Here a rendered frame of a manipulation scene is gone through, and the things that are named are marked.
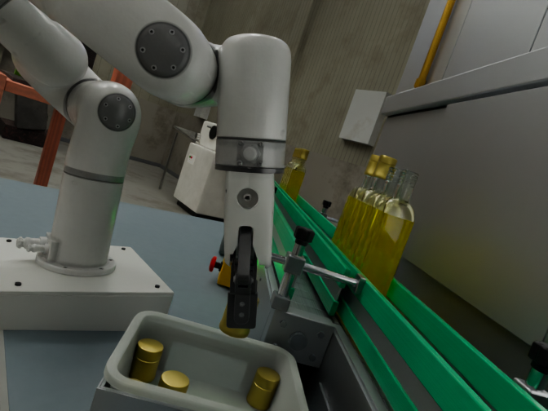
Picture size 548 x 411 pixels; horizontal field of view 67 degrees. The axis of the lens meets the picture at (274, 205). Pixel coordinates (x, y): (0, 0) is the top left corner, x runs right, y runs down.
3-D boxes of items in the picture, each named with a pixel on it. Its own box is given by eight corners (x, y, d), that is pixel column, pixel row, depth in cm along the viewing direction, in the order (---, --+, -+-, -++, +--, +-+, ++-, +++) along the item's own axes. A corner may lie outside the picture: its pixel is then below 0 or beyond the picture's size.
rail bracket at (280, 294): (347, 331, 61) (377, 253, 60) (239, 299, 59) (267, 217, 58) (342, 323, 64) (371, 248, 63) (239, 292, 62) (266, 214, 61)
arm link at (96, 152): (71, 178, 63) (92, 72, 61) (54, 163, 73) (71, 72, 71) (134, 187, 69) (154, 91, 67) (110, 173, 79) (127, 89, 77)
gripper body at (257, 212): (288, 161, 40) (280, 273, 42) (281, 158, 50) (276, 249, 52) (210, 156, 40) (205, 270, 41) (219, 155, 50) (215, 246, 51)
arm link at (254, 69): (136, 18, 39) (161, 43, 49) (134, 131, 41) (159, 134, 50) (294, 28, 40) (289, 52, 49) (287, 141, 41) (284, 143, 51)
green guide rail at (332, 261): (333, 317, 66) (351, 270, 65) (328, 315, 65) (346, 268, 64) (265, 191, 238) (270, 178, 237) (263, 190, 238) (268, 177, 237)
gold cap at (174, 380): (146, 417, 47) (157, 382, 46) (152, 398, 50) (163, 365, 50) (176, 425, 47) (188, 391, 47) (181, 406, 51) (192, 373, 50)
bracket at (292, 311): (320, 371, 62) (336, 329, 61) (259, 354, 61) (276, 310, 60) (315, 359, 65) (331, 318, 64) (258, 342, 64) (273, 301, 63)
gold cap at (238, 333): (217, 333, 46) (229, 296, 45) (219, 320, 49) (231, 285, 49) (248, 342, 46) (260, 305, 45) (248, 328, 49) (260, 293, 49)
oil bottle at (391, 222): (375, 327, 69) (422, 206, 67) (344, 317, 69) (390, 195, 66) (365, 313, 75) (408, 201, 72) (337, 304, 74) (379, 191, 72)
